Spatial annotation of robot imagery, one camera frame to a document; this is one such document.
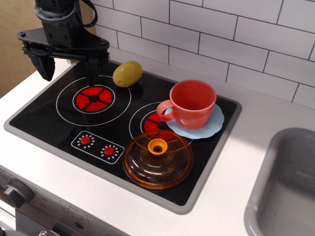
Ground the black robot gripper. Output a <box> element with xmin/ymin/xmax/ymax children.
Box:
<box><xmin>17</xmin><ymin>4</ymin><xmax>109</xmax><ymax>86</ymax></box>

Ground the red plastic cup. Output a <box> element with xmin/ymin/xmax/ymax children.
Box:
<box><xmin>156</xmin><ymin>80</ymin><xmax>217</xmax><ymax>129</ymax></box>

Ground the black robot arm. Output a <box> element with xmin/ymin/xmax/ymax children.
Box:
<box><xmin>17</xmin><ymin>0</ymin><xmax>110</xmax><ymax>86</ymax></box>

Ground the light blue plate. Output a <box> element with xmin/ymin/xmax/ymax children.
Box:
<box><xmin>166</xmin><ymin>104</ymin><xmax>224</xmax><ymax>139</ymax></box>

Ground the yellow toy potato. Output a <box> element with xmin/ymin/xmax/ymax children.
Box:
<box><xmin>113</xmin><ymin>61</ymin><xmax>143</xmax><ymax>88</ymax></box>

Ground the wooden side panel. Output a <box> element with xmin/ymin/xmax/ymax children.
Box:
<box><xmin>0</xmin><ymin>0</ymin><xmax>97</xmax><ymax>99</ymax></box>

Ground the orange transparent pot lid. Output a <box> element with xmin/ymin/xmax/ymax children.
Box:
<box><xmin>122</xmin><ymin>131</ymin><xmax>194</xmax><ymax>190</ymax></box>

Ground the grey oven knob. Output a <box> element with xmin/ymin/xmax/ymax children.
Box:
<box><xmin>4</xmin><ymin>179</ymin><xmax>35</xmax><ymax>208</ymax></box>

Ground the grey oven front panel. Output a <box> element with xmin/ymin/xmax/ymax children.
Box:
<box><xmin>0</xmin><ymin>168</ymin><xmax>125</xmax><ymax>236</ymax></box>

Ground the grey sink basin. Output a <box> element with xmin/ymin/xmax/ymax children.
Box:
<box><xmin>244</xmin><ymin>128</ymin><xmax>315</xmax><ymax>236</ymax></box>

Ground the black cable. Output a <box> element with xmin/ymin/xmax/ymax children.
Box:
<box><xmin>81</xmin><ymin>0</ymin><xmax>98</xmax><ymax>28</ymax></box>

